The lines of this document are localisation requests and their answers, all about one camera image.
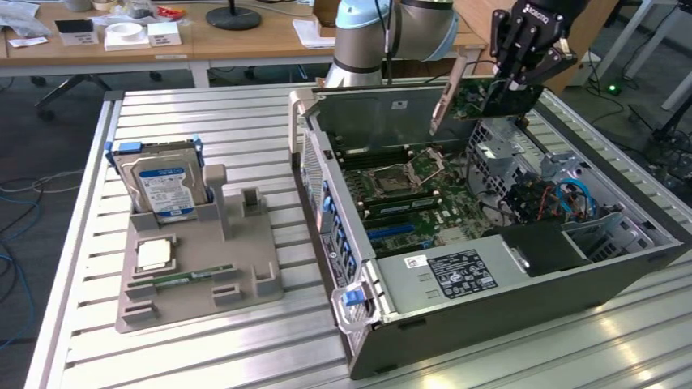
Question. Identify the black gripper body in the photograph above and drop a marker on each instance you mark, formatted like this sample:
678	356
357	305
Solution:
550	14

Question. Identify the green expansion card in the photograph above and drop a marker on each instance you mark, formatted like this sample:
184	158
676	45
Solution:
508	103

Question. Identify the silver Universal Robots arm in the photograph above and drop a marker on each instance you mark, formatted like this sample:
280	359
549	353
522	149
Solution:
366	40

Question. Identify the white electrical box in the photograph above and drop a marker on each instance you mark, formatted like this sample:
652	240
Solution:
586	71

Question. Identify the perforated metal drive cage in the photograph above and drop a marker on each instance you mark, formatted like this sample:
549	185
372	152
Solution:
497	162

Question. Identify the metal socket cover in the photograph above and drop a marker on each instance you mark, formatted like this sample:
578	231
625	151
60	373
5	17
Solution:
426	160

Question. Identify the white paper stack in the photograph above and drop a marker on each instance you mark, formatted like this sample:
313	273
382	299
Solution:
313	34

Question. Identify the CPU socket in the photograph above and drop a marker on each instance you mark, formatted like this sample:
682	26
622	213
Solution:
389	180

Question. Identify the green motherboard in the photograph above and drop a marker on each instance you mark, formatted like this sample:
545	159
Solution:
448	210

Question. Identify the metal disk bay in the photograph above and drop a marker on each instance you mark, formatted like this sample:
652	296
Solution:
610	227

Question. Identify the black round lamp base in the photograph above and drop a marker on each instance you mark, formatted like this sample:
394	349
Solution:
232	19

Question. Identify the grey power supply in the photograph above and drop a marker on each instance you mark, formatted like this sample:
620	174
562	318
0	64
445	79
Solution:
410	291

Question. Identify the red packet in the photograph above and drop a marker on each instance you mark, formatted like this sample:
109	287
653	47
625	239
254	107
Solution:
168	13

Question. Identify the small white box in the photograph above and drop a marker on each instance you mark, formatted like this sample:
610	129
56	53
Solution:
161	34

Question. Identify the open dark PC case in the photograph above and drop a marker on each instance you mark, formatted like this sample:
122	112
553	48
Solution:
486	324

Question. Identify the flat white box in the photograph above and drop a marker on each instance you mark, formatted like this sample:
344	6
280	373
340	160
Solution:
126	45

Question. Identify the hard disk in blue caddy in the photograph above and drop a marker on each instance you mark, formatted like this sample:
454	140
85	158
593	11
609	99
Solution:
161	190

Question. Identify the wooden desk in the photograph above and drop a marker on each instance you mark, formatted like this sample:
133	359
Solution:
81	54

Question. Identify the silver CPU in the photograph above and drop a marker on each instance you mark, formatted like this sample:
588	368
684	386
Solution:
153	255

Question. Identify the grey parts rack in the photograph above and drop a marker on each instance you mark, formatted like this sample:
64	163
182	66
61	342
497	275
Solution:
205	300

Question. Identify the black office chair base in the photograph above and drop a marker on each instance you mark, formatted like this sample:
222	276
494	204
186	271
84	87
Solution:
45	113

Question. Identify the clear plastic bag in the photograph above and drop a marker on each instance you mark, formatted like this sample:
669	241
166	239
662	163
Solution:
21	18

